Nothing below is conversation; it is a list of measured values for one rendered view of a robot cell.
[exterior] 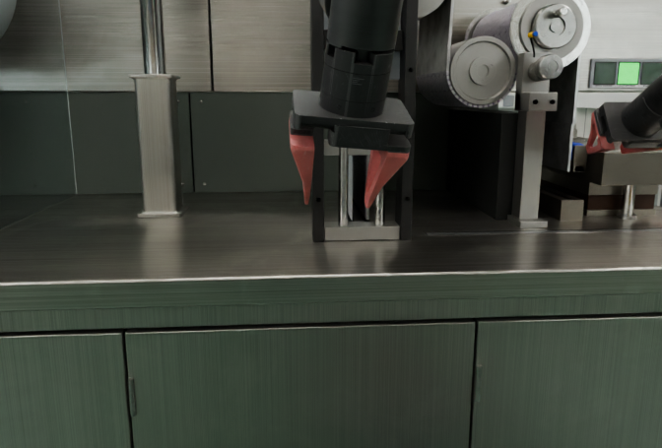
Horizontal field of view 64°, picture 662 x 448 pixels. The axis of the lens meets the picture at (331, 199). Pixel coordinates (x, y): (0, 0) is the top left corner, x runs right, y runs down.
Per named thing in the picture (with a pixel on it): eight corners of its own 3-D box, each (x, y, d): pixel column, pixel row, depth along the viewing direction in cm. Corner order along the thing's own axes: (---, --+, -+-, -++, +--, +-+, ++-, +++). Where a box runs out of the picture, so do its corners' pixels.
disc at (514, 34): (561, 86, 97) (495, 42, 94) (560, 86, 97) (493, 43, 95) (607, 12, 95) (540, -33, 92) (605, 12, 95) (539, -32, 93)
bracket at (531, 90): (521, 229, 94) (533, 50, 88) (506, 221, 100) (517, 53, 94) (548, 228, 94) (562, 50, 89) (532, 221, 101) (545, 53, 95)
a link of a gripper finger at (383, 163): (314, 185, 54) (325, 97, 50) (382, 189, 55) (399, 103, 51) (318, 221, 49) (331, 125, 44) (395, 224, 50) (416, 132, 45)
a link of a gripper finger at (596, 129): (620, 168, 88) (655, 142, 80) (578, 168, 88) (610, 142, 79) (611, 132, 91) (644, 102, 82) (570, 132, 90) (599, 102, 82)
